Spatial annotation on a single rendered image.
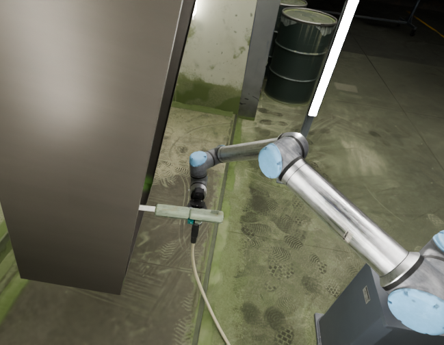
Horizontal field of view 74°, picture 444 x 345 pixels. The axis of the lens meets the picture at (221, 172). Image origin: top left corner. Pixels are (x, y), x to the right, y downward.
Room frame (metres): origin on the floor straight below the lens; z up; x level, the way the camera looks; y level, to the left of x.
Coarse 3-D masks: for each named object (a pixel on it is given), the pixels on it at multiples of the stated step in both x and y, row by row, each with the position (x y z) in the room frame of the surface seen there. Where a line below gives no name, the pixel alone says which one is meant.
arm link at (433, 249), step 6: (438, 234) 0.63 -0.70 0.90; (432, 240) 0.63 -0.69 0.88; (438, 240) 0.61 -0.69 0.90; (426, 246) 0.62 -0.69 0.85; (432, 246) 0.60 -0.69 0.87; (438, 246) 0.59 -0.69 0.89; (420, 252) 0.61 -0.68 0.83; (426, 252) 0.59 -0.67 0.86; (432, 252) 0.58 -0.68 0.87; (438, 252) 0.58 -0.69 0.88; (438, 258) 0.55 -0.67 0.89
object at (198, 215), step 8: (144, 208) 0.85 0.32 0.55; (152, 208) 0.85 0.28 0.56; (160, 208) 0.85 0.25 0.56; (168, 208) 0.86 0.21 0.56; (176, 208) 0.87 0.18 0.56; (184, 208) 0.88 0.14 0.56; (192, 208) 0.88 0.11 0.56; (160, 216) 0.84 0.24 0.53; (168, 216) 0.84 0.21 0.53; (176, 216) 0.84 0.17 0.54; (184, 216) 0.84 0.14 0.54; (192, 216) 0.85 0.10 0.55; (200, 216) 0.85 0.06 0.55; (208, 216) 0.85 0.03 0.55; (216, 216) 0.86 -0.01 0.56; (200, 224) 0.85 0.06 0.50; (192, 232) 0.85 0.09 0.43; (192, 240) 0.84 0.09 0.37
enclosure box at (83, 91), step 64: (0, 0) 0.48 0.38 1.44; (64, 0) 0.49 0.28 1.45; (128, 0) 0.49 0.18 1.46; (192, 0) 1.09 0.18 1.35; (0, 64) 0.48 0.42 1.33; (64, 64) 0.49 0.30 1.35; (128, 64) 0.49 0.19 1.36; (0, 128) 0.47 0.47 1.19; (64, 128) 0.48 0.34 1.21; (128, 128) 0.49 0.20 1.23; (0, 192) 0.47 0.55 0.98; (64, 192) 0.48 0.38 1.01; (128, 192) 0.49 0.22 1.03; (64, 256) 0.48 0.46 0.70; (128, 256) 0.50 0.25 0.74
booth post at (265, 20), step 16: (272, 0) 2.66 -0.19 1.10; (256, 16) 2.66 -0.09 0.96; (272, 16) 2.66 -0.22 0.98; (256, 32) 2.66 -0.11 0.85; (272, 32) 2.66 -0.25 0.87; (256, 48) 2.66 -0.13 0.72; (256, 64) 2.66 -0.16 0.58; (256, 80) 2.66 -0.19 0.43; (256, 96) 2.66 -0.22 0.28; (240, 112) 2.66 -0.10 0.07
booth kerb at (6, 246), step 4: (4, 236) 0.83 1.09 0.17; (8, 236) 0.85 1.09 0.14; (0, 240) 0.80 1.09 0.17; (4, 240) 0.82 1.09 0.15; (8, 240) 0.84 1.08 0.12; (0, 244) 0.79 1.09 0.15; (4, 244) 0.81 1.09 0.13; (8, 244) 0.83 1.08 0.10; (0, 248) 0.78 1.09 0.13; (4, 248) 0.80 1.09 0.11; (8, 248) 0.81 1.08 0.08; (0, 252) 0.77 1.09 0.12; (4, 252) 0.79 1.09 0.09; (8, 252) 0.80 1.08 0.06; (0, 256) 0.76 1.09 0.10; (4, 256) 0.77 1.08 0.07; (0, 260) 0.75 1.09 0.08
